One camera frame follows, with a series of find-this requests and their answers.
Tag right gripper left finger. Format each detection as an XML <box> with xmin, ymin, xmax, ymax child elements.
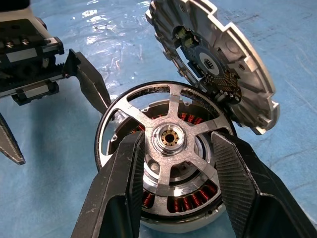
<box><xmin>71</xmin><ymin>130</ymin><xmax>147</xmax><ymax>238</ymax></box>

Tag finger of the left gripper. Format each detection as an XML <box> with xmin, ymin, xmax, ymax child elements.
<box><xmin>0</xmin><ymin>112</ymin><xmax>27</xmax><ymax>166</ymax></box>
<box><xmin>61</xmin><ymin>49</ymin><xmax>112</xmax><ymax>117</ymax></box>

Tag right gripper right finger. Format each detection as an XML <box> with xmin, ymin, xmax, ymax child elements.
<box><xmin>210</xmin><ymin>130</ymin><xmax>317</xmax><ymax>238</ymax></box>

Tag silver motor housing copper windings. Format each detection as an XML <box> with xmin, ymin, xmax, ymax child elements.
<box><xmin>105</xmin><ymin>99</ymin><xmax>232</xmax><ymax>235</ymax></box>

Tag silver toothed motor lid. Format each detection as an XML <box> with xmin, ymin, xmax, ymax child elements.
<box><xmin>145</xmin><ymin>0</ymin><xmax>281</xmax><ymax>136</ymax></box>

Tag blue plastic table cover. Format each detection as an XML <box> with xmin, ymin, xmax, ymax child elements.
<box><xmin>0</xmin><ymin>0</ymin><xmax>317</xmax><ymax>238</ymax></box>

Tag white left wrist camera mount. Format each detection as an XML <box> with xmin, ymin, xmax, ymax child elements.
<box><xmin>0</xmin><ymin>0</ymin><xmax>48</xmax><ymax>33</ymax></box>

